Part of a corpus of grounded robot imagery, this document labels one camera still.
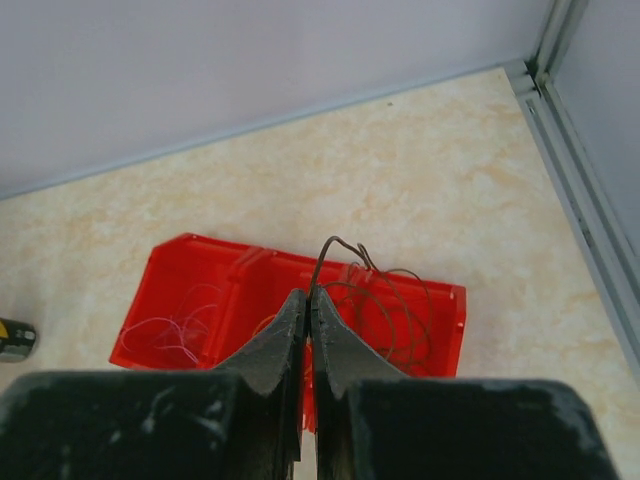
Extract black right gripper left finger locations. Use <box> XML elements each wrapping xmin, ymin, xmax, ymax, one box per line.
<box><xmin>1</xmin><ymin>289</ymin><xmax>306</xmax><ymax>479</ymax></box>

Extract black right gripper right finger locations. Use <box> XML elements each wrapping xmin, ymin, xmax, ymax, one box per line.
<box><xmin>308</xmin><ymin>288</ymin><xmax>618</xmax><ymax>479</ymax></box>

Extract pink wire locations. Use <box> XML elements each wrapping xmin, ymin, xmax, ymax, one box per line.
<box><xmin>122</xmin><ymin>283</ymin><xmax>221</xmax><ymax>362</ymax></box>

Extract red three-compartment bin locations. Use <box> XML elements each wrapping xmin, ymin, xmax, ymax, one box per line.
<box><xmin>109</xmin><ymin>232</ymin><xmax>467</xmax><ymax>434</ymax></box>

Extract black drink can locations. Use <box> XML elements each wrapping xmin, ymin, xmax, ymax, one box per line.
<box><xmin>0</xmin><ymin>318</ymin><xmax>38</xmax><ymax>363</ymax></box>

